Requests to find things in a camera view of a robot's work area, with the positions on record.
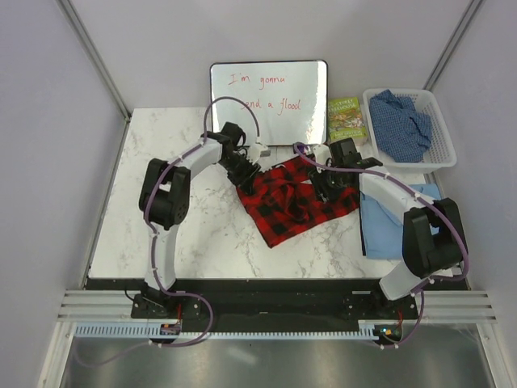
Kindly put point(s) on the whiteboard with red writing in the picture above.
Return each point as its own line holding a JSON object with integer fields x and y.
{"x": 283, "y": 102}

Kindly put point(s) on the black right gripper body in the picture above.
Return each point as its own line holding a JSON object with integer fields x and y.
{"x": 328, "y": 183}

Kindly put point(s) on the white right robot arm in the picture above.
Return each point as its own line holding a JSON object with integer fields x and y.
{"x": 432, "y": 232}

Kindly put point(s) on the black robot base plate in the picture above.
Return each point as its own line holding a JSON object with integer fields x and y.
{"x": 219, "y": 304}

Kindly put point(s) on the white slotted cable duct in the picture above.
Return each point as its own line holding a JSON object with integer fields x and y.
{"x": 162, "y": 331}

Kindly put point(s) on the blue checkered shirt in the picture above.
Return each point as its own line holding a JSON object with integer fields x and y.
{"x": 401, "y": 132}

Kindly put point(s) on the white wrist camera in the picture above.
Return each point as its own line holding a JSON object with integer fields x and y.
{"x": 320, "y": 154}
{"x": 257, "y": 151}

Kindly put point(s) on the aluminium frame rail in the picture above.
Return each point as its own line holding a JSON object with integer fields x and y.
{"x": 75, "y": 21}

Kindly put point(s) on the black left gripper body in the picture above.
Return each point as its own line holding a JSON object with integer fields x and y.
{"x": 239, "y": 169}

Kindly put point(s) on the white plastic basket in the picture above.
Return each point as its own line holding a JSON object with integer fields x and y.
{"x": 441, "y": 153}

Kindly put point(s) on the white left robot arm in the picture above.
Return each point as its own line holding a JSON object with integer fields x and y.
{"x": 166, "y": 191}

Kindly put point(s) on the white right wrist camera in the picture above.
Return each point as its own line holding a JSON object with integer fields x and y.
{"x": 320, "y": 154}

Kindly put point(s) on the green children's book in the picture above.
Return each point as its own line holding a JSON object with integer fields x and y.
{"x": 345, "y": 121}

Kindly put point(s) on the folded light blue shirt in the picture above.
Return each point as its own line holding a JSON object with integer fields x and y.
{"x": 382, "y": 208}

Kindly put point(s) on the red black plaid shirt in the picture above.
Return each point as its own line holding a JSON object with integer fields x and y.
{"x": 283, "y": 202}

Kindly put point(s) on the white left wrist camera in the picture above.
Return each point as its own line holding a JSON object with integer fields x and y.
{"x": 257, "y": 151}

